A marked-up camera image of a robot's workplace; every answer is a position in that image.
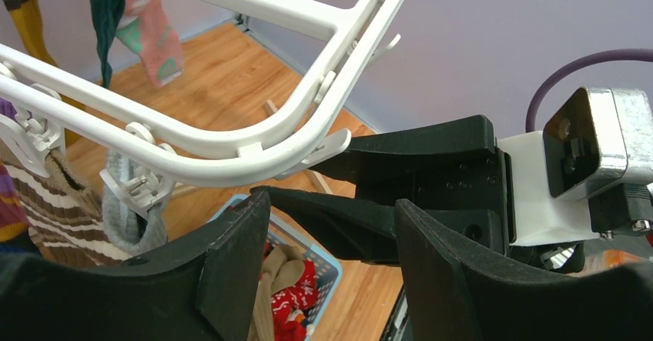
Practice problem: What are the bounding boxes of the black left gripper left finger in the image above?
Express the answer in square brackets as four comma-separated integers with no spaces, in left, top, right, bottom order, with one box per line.
[1,192,271,340]

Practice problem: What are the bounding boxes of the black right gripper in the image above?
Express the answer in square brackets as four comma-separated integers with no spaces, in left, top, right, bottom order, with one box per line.
[250,115,584,272]

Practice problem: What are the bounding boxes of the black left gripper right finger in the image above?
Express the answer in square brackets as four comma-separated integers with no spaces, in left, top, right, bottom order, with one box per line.
[395,199,652,340]

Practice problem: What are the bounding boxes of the pile of socks in basket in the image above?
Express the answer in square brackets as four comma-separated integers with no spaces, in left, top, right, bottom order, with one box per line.
[247,243,320,341]

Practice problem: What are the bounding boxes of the white plastic clip hanger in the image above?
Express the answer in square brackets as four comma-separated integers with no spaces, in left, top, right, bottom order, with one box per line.
[0,0,422,221]

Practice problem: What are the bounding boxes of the blue plastic basket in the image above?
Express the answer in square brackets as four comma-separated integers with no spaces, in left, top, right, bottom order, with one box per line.
[209,193,343,341]

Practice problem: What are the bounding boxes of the grey black striped sock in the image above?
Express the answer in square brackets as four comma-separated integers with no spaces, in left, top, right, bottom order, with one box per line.
[102,149,168,256]

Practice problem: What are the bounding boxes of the brown white striped sock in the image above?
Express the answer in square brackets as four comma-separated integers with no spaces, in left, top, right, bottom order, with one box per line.
[1,145,132,268]

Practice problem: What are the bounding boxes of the purple yellow striped sock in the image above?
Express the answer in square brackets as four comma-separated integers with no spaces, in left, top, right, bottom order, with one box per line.
[1,162,28,242]

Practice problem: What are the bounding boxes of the pink green sock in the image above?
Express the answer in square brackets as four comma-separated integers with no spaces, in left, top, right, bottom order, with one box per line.
[116,0,184,89]

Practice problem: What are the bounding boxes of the dark green sock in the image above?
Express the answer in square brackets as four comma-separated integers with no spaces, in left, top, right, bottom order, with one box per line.
[89,0,126,89]

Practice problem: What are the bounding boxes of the mustard yellow striped sock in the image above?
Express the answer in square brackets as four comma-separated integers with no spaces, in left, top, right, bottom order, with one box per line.
[0,0,85,146]

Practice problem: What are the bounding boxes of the wooden rack frame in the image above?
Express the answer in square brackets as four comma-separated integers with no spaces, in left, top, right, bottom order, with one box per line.
[172,99,333,199]

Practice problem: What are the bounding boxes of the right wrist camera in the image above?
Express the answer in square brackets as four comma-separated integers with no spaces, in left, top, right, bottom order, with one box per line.
[497,88,652,246]

